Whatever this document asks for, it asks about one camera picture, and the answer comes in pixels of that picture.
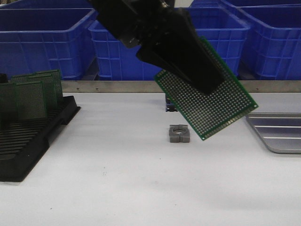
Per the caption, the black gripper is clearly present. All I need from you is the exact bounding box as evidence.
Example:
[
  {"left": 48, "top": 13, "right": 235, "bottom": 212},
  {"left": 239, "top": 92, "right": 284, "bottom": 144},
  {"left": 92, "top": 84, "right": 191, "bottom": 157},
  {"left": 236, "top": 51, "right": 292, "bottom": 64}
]
[{"left": 88, "top": 0, "right": 225, "bottom": 94}]

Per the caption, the green perforated circuit board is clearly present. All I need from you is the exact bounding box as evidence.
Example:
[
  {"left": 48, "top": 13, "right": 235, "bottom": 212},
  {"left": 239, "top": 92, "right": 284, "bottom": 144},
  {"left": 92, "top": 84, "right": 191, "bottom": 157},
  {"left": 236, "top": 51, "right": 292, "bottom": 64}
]
[{"left": 155, "top": 36, "right": 258, "bottom": 140}]

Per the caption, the silver metal tray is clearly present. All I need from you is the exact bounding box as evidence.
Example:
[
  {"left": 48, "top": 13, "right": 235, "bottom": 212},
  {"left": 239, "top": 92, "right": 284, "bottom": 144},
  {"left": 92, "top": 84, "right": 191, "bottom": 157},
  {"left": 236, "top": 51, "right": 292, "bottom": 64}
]
[{"left": 246, "top": 113, "right": 301, "bottom": 154}]

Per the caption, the black slotted board rack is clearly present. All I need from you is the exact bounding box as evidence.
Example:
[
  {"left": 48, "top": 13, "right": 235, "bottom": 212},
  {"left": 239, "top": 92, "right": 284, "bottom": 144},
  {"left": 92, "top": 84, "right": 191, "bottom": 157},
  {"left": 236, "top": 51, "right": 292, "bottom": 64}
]
[{"left": 0, "top": 96, "right": 80, "bottom": 182}]

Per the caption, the blue crate rear right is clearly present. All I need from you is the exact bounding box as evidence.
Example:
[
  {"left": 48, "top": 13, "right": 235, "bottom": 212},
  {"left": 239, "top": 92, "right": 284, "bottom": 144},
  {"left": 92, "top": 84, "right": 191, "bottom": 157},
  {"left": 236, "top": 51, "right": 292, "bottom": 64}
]
[{"left": 190, "top": 0, "right": 301, "bottom": 8}]

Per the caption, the blue plastic crate centre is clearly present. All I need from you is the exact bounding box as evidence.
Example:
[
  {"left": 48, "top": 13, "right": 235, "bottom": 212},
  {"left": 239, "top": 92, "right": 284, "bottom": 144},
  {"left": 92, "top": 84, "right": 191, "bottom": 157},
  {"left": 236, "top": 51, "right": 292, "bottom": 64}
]
[{"left": 89, "top": 7, "right": 249, "bottom": 81}]

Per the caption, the blue plastic crate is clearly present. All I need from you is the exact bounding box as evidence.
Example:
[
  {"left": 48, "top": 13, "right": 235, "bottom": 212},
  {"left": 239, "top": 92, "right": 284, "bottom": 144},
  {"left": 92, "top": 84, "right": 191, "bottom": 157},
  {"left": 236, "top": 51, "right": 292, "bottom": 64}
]
[
  {"left": 0, "top": 8, "right": 97, "bottom": 80},
  {"left": 237, "top": 6, "right": 301, "bottom": 81},
  {"left": 89, "top": 7, "right": 249, "bottom": 81}
]

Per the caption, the red emergency stop button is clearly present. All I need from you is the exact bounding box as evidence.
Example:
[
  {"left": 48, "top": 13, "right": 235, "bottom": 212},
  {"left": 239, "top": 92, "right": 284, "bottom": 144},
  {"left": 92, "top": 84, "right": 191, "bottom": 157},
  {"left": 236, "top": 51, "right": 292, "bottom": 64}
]
[{"left": 165, "top": 94, "right": 177, "bottom": 112}]

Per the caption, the blue plastic crate right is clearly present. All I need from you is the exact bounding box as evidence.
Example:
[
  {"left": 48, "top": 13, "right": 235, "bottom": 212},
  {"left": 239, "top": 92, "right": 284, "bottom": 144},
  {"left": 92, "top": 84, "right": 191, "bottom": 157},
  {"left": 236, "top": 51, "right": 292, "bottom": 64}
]
[{"left": 237, "top": 6, "right": 301, "bottom": 81}]

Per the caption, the grey metal clamp block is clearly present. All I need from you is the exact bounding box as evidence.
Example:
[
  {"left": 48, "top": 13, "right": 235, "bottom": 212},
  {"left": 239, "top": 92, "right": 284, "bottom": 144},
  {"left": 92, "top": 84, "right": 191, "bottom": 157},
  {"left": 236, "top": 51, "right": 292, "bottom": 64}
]
[{"left": 169, "top": 124, "right": 190, "bottom": 143}]

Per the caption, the blue plastic crate left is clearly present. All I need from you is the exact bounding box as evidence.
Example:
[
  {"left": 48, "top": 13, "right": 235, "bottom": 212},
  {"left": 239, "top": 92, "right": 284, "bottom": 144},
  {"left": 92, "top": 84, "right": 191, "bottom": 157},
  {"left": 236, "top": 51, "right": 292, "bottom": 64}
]
[{"left": 0, "top": 8, "right": 97, "bottom": 80}]

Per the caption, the blue crate rear left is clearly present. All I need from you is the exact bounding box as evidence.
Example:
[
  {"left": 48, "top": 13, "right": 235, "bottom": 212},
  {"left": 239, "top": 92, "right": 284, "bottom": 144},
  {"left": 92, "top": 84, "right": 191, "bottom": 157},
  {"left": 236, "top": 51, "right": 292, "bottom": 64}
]
[{"left": 0, "top": 0, "right": 93, "bottom": 9}]

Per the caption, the black object behind rack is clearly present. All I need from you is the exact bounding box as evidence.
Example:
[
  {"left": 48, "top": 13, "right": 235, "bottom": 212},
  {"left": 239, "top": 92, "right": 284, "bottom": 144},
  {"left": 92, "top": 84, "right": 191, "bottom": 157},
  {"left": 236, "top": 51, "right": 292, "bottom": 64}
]
[{"left": 0, "top": 73, "right": 8, "bottom": 84}]

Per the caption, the metal table edge rail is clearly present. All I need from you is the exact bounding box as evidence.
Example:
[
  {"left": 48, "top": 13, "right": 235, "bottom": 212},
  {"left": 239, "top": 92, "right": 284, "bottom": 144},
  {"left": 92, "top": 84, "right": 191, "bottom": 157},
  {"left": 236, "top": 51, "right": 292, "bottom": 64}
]
[{"left": 62, "top": 81, "right": 301, "bottom": 93}]

